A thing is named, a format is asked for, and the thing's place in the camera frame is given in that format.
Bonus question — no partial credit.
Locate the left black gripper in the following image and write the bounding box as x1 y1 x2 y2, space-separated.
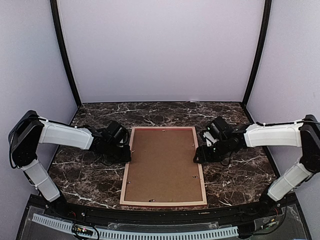
104 142 131 164

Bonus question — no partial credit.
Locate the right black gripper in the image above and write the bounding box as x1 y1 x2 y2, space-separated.
193 137 230 164

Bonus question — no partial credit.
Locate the white slotted cable duct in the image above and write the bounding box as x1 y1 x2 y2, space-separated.
31 213 239 240

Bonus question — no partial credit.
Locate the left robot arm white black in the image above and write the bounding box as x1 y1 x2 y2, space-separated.
8 110 132 218

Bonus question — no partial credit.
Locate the right black corner post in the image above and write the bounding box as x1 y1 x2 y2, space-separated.
241 0 272 108

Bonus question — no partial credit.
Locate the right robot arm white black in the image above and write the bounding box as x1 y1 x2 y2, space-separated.
193 114 320 217

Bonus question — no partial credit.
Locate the brown cardboard backing board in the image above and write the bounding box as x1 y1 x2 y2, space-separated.
123 129 205 202

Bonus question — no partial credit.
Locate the left black corner post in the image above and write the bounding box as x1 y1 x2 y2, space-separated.
49 0 82 108

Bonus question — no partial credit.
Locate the black front rail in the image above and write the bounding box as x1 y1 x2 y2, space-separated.
42 199 278 227

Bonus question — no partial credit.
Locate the black corner post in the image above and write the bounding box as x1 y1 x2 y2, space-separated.
241 0 272 108
49 0 82 108

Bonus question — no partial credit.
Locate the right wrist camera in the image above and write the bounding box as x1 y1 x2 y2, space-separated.
202 131 217 147

